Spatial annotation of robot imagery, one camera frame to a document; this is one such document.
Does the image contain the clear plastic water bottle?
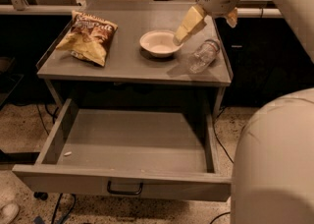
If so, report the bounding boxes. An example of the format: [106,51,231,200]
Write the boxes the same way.
[186,39,220,74]

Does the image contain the white paper bowl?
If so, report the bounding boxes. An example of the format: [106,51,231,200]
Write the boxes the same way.
[139,30,182,58]

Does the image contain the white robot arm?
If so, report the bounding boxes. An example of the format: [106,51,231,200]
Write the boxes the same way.
[176,0,314,224]

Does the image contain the black caster wheel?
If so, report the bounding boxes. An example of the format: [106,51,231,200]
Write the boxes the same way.
[33,192,48,200]

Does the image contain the yellow brown chip bag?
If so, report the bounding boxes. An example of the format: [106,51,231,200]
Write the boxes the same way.
[56,11,118,67]

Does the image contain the grey metal cabinet table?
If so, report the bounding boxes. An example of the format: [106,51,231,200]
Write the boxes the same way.
[38,0,233,114]

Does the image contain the white horizontal rail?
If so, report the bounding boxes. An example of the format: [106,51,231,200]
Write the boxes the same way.
[0,2,283,19]

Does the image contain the open grey top drawer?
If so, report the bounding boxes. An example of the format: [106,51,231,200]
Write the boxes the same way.
[13,99,231,201]

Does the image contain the black drawer handle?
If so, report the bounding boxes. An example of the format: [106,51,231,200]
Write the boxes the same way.
[107,181,143,196]

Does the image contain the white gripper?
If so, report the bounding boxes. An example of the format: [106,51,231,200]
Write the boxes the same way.
[174,0,238,45]

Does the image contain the white shoe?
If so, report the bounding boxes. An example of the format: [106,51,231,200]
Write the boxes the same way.
[0,202,20,224]

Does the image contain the black floor cable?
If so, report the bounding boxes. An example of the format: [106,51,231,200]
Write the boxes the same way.
[209,106,236,224]

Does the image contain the black cables under cabinet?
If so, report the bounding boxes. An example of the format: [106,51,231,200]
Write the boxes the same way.
[33,103,77,224]

